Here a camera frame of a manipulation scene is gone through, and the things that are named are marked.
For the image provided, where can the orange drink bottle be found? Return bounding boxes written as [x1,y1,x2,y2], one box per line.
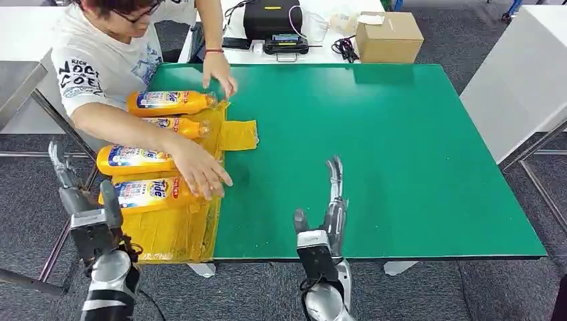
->
[127,90,219,118]
[140,116,211,141]
[96,144,178,177]
[98,176,213,217]

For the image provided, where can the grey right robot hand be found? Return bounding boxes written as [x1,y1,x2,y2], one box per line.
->
[294,154,350,259]

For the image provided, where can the black phone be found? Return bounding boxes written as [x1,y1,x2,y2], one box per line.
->
[221,37,253,50]

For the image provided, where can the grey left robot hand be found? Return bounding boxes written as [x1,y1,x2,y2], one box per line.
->
[47,140,125,229]

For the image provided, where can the white paper pack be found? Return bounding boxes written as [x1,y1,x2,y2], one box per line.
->
[356,11,385,26]

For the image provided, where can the work table with white feet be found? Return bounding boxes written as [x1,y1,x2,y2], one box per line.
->
[132,254,548,279]

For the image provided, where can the black cable bundle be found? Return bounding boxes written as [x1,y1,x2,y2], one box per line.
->
[330,35,360,64]

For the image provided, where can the white table with devices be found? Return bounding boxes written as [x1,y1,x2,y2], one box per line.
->
[177,0,386,66]

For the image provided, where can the plain white table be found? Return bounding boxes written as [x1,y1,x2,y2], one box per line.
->
[459,5,567,235]

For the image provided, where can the black glasses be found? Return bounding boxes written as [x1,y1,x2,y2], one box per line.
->
[110,0,164,24]

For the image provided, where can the black handheld controller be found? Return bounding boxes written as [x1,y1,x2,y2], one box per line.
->
[263,33,310,63]

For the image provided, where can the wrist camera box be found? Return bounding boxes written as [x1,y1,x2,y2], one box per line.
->
[296,229,341,282]
[69,208,129,267]

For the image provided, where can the person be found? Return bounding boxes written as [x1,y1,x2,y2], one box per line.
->
[49,0,240,203]

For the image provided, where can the clear plastic bag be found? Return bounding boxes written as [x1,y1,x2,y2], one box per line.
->
[330,11,360,37]

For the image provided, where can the yellow plastic sheet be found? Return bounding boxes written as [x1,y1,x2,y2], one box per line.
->
[110,100,259,265]

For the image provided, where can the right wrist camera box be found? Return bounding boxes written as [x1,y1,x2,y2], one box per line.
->
[296,229,341,282]

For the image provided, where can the grey metal rod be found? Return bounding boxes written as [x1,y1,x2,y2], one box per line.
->
[0,267,68,297]

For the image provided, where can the person's right hand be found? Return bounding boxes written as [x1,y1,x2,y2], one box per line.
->
[166,137,234,201]

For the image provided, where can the clear plastic container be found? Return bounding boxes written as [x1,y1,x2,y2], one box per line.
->
[302,11,331,44]

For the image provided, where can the white table with steel panel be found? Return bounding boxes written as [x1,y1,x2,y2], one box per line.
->
[0,6,100,284]

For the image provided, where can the black box device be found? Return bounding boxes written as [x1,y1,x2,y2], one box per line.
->
[243,0,304,41]

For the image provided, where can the brown cardboard box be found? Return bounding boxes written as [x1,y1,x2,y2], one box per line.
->
[355,11,425,64]

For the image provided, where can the person's left hand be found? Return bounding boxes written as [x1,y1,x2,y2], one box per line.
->
[202,52,239,100]

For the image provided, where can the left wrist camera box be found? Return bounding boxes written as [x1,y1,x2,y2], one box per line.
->
[69,208,129,267]

